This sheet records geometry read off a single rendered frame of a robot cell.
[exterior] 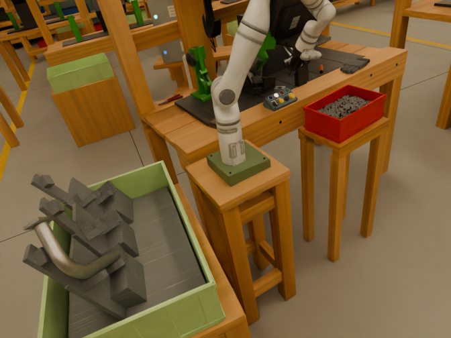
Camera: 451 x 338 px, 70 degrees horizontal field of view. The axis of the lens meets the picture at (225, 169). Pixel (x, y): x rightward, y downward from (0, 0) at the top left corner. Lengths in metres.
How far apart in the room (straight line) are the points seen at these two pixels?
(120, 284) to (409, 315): 1.42
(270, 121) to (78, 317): 1.11
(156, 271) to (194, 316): 0.21
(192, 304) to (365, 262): 1.39
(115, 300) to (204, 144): 0.75
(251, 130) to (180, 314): 0.94
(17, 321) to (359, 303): 1.94
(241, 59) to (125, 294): 0.77
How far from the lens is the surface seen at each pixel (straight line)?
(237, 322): 0.97
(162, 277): 1.02
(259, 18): 1.08
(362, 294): 1.95
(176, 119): 1.75
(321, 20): 1.34
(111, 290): 0.97
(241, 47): 1.09
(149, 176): 1.29
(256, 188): 1.21
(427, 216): 2.41
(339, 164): 1.55
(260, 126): 1.56
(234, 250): 1.36
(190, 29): 1.95
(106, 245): 1.08
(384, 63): 2.14
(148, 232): 1.16
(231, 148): 1.21
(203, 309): 0.88
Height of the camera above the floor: 1.62
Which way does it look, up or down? 35 degrees down
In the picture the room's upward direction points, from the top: 11 degrees counter-clockwise
